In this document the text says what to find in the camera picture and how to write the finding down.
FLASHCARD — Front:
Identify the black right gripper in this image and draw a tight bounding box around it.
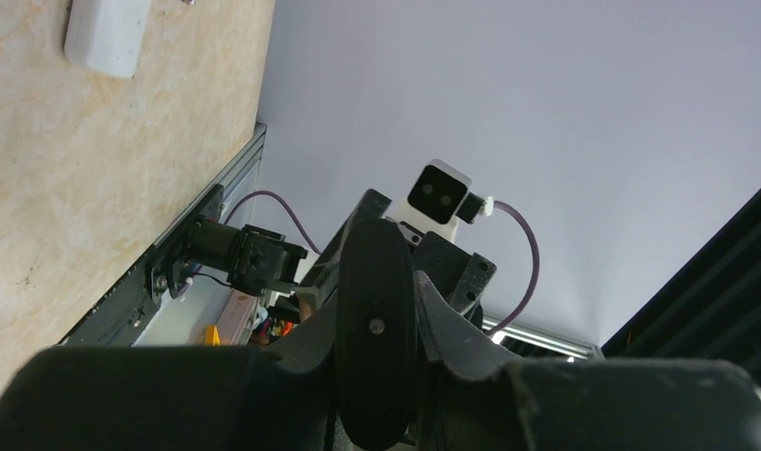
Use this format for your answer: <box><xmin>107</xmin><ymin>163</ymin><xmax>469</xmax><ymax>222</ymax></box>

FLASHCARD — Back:
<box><xmin>296</xmin><ymin>189</ymin><xmax>497</xmax><ymax>324</ymax></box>

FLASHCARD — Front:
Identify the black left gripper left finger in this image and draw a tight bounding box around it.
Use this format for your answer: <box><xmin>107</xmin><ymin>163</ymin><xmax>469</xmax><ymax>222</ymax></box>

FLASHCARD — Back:
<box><xmin>0</xmin><ymin>347</ymin><xmax>331</xmax><ymax>450</ymax></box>

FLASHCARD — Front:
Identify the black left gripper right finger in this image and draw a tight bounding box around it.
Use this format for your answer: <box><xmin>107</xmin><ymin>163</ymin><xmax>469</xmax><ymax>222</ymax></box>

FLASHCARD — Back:
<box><xmin>417</xmin><ymin>272</ymin><xmax>761</xmax><ymax>450</ymax></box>

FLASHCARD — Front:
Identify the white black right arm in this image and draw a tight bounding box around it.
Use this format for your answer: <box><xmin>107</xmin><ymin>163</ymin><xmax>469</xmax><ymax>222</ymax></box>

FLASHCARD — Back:
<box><xmin>160</xmin><ymin>190</ymin><xmax>761</xmax><ymax>450</ymax></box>

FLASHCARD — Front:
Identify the white remote control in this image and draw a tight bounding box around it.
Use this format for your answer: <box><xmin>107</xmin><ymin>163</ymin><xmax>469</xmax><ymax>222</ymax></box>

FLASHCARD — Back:
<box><xmin>63</xmin><ymin>0</ymin><xmax>151</xmax><ymax>79</ymax></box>

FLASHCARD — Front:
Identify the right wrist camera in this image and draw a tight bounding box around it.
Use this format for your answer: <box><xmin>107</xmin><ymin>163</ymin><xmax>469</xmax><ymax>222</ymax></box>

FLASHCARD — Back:
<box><xmin>386</xmin><ymin>159</ymin><xmax>493</xmax><ymax>245</ymax></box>

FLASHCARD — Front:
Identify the aluminium frame rail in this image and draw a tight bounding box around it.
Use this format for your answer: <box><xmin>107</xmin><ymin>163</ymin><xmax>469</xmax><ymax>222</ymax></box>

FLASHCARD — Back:
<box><xmin>131</xmin><ymin>121</ymin><xmax>270</xmax><ymax>347</ymax></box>

